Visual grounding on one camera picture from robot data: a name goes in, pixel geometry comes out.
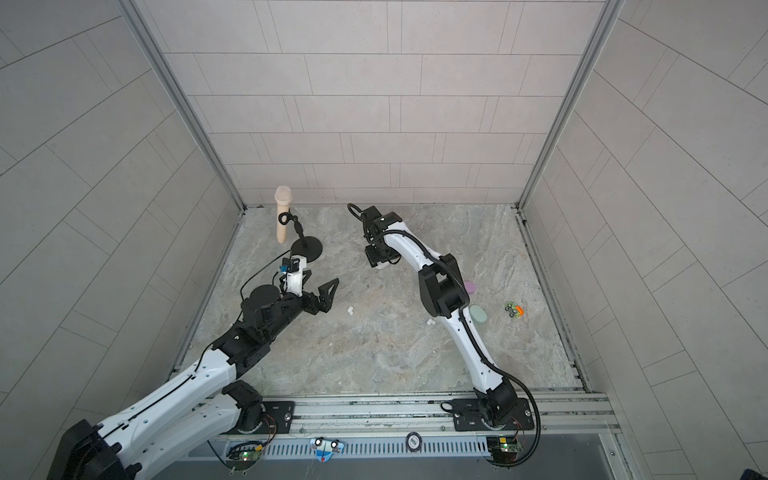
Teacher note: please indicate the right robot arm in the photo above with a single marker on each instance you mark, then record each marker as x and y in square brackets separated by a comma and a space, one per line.
[445, 298]

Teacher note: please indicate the green circuit board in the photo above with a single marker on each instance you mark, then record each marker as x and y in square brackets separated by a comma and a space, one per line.
[243, 456]
[503, 451]

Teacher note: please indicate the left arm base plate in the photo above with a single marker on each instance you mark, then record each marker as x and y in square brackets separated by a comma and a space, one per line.
[270, 417]

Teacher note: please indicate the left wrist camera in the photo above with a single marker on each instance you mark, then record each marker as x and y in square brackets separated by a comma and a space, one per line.
[292, 274]

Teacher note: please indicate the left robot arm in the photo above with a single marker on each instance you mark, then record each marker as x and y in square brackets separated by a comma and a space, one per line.
[207, 399]

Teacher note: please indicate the left green circuit board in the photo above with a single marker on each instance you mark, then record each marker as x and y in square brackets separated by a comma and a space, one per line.
[243, 456]

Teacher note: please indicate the black round disc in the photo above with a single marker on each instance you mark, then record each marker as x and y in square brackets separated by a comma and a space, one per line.
[413, 442]

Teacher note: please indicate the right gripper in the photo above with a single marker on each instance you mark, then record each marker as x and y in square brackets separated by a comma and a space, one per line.
[376, 256]

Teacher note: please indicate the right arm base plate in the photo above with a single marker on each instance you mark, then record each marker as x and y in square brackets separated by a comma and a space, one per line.
[467, 416]

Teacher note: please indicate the mint green earbud case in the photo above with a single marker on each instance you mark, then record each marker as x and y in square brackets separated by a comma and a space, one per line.
[478, 314]

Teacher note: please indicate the blue white clip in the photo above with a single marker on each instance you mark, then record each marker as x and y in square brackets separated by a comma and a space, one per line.
[325, 449]

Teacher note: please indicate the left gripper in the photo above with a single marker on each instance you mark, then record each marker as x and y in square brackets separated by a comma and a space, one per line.
[324, 303]

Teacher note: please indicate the green orange toy car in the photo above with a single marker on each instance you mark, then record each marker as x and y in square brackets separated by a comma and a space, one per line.
[514, 310]

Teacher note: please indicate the aluminium frame rail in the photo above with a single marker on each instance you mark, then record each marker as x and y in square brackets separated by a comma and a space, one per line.
[561, 411]

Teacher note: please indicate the right green circuit board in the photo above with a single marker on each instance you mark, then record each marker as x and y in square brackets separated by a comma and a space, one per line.
[503, 451]

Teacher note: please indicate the black microphone stand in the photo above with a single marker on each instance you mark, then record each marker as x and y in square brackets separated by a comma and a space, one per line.
[308, 246]

